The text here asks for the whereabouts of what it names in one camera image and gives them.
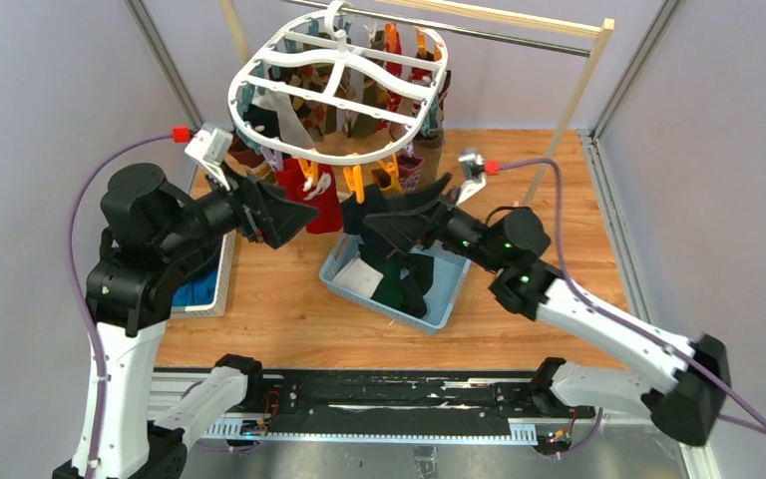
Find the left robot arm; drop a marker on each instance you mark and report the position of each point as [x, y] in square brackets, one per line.
[156, 239]

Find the white sock in basket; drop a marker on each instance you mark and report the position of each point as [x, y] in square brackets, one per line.
[358, 277]

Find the metal rack rod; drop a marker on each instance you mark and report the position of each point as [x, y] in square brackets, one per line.
[495, 16]

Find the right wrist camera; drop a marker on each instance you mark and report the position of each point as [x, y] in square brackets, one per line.
[473, 167]

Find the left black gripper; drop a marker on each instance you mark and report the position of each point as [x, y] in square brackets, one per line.
[265, 211]

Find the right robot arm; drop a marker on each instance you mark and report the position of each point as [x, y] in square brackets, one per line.
[675, 382]

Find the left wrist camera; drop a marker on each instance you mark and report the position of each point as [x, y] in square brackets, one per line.
[207, 149]

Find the purple mustard hanging sock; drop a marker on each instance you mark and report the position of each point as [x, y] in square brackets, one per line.
[399, 176]

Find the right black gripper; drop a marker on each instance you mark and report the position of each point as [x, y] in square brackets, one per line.
[403, 225]

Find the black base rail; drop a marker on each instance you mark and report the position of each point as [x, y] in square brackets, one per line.
[407, 402]

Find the dark green sock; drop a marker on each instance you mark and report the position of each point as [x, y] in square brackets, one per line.
[406, 281]

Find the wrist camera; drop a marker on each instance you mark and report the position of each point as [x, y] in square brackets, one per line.
[207, 149]
[473, 167]

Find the olive tan hanging sock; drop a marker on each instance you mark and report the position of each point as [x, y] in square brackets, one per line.
[429, 148]

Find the black sock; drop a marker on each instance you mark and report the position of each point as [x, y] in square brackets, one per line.
[373, 249]

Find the white hanging sock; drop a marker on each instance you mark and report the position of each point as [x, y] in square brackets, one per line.
[272, 115]

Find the orange clothes peg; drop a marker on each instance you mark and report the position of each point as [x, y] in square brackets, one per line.
[309, 170]
[353, 177]

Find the beige striped ribbed sock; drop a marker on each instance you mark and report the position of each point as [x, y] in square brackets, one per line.
[250, 160]

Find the light blue plastic basket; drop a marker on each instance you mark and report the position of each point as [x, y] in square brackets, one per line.
[449, 275]

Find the wooden clothes rack frame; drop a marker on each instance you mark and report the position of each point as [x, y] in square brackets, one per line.
[588, 68]

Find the blue cloth in basket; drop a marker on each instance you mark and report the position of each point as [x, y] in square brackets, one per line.
[197, 292]

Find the lilac clothes peg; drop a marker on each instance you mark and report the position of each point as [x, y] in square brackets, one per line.
[274, 158]

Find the white plastic basket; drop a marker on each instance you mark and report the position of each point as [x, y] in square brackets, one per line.
[217, 307]

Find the white oval clip hanger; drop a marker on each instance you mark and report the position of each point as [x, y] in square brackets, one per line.
[307, 59]

